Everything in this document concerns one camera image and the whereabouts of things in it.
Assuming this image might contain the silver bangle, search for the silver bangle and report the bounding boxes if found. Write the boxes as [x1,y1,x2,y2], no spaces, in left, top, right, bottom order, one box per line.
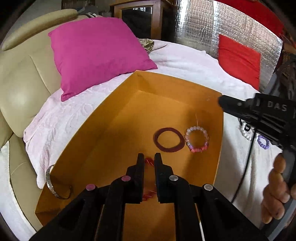
[45,164,73,200]

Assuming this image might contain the pink white beaded bracelet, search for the pink white beaded bracelet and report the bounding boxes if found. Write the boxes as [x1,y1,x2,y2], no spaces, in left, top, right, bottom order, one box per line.
[184,114,210,154]

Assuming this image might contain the red beaded bracelet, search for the red beaded bracelet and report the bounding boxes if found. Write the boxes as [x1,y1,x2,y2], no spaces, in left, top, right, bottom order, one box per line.
[141,157,158,202]

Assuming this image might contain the red pillow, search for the red pillow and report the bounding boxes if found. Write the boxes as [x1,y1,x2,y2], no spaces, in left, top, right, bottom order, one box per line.
[218,35,261,90]

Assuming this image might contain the silver foil insulation sheet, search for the silver foil insulation sheet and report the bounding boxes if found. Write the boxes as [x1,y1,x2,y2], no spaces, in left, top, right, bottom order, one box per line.
[174,0,284,93]

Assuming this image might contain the right hand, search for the right hand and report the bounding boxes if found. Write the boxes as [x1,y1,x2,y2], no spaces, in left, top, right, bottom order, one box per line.
[261,153,295,224]

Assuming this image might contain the black cable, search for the black cable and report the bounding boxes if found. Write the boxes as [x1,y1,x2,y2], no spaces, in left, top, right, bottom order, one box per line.
[230,131,258,204]

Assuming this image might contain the wooden cabinet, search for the wooden cabinet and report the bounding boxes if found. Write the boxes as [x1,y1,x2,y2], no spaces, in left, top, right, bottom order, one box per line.
[110,0,176,41]

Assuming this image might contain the patterned cloth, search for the patterned cloth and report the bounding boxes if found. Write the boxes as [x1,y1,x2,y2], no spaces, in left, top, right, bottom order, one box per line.
[138,39,167,54]

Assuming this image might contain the beige leather headboard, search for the beige leather headboard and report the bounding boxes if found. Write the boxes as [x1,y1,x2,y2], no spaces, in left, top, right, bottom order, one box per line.
[1,9,86,240]

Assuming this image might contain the dark red hair tie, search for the dark red hair tie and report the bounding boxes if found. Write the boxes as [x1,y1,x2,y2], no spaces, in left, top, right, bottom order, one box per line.
[154,127,186,153]

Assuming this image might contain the magenta pillow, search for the magenta pillow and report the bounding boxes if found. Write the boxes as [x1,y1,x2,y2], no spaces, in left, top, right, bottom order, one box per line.
[48,17,157,101]

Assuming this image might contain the orange cardboard box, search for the orange cardboard box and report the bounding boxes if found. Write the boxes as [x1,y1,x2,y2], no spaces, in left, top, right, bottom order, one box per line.
[32,71,223,240]

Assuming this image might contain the purple beaded bracelet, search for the purple beaded bracelet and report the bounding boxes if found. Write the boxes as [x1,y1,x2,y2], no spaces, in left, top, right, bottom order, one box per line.
[257,134,271,150]

